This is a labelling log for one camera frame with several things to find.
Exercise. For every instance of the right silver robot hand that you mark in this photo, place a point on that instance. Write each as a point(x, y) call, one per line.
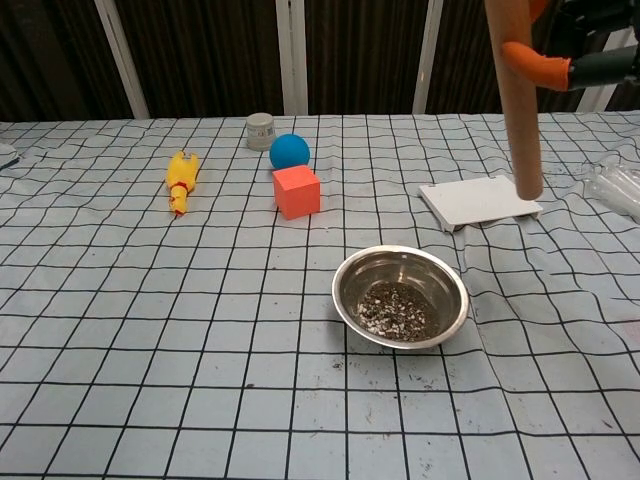
point(590, 60)

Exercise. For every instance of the clear plastic tube bundle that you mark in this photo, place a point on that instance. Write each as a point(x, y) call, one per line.
point(617, 187)

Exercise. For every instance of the grey cylindrical jar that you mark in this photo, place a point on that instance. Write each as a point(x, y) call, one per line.
point(257, 131)

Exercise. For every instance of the crushed spices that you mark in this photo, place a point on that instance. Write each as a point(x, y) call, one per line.
point(400, 312)

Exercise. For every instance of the yellow rubber chicken toy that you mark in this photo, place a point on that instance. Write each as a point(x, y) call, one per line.
point(180, 177)

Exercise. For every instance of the orange cube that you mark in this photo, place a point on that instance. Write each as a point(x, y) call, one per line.
point(297, 192)

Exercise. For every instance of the stainless steel bowl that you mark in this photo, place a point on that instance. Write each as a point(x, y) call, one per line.
point(350, 295)

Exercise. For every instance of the wooden pestle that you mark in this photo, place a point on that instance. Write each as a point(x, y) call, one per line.
point(525, 130)

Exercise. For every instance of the white flat board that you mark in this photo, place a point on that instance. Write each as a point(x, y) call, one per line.
point(475, 202)

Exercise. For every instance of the white frame post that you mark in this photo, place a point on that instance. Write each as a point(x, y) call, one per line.
point(427, 55)
point(122, 60)
point(600, 97)
point(292, 55)

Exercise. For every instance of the blue ball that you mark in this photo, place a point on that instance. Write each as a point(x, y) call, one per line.
point(289, 150)

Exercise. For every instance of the checkered white tablecloth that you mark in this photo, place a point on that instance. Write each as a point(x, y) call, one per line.
point(150, 325)

